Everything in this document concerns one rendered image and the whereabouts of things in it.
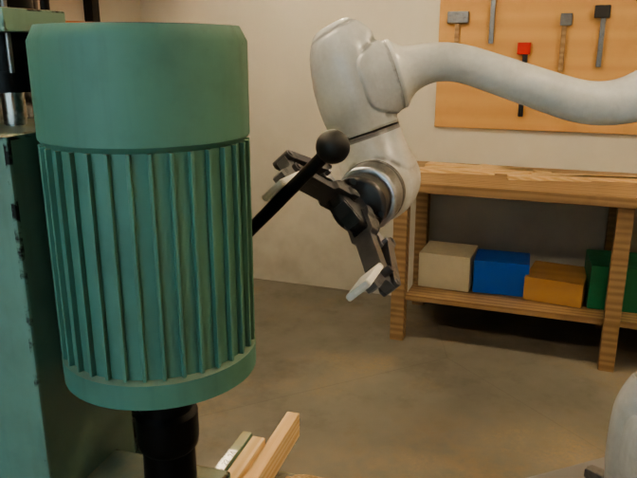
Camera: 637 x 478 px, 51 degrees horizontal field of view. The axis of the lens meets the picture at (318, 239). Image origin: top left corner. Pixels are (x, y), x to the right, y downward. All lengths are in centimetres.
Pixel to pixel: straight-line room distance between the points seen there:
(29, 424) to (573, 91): 80
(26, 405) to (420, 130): 342
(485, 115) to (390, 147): 289
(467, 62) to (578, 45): 281
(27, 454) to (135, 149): 33
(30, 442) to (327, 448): 208
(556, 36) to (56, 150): 339
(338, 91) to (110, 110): 50
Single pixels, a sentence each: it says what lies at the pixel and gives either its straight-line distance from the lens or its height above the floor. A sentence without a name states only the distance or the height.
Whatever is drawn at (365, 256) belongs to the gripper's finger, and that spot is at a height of 125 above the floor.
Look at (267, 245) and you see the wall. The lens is 438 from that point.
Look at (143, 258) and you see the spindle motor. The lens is 54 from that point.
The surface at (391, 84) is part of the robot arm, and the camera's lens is 96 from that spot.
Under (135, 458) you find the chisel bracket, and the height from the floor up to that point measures 107.
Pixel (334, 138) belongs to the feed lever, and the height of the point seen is 140.
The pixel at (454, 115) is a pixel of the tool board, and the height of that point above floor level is 112.
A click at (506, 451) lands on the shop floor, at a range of 278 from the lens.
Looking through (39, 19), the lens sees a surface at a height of 151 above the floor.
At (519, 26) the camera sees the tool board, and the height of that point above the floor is 159.
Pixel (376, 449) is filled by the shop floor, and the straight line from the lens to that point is 271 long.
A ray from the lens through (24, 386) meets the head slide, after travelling 67.
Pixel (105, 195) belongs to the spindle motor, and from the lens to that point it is 53.
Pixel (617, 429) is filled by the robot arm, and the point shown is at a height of 88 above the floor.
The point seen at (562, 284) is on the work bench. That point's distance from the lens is 352.
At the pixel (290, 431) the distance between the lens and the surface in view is 105.
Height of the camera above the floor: 149
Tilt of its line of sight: 16 degrees down
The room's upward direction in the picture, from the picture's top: straight up
